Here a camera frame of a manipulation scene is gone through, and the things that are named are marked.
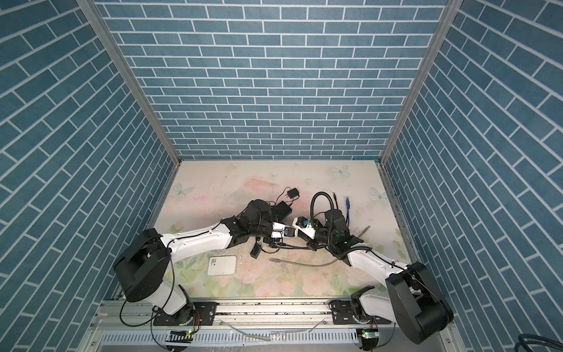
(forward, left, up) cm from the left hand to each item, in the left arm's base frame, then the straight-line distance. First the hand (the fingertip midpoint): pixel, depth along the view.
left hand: (289, 226), depth 84 cm
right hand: (0, -2, 0) cm, 2 cm away
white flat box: (-11, +26, -10) cm, 30 cm away
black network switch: (+12, +3, -7) cm, 14 cm away
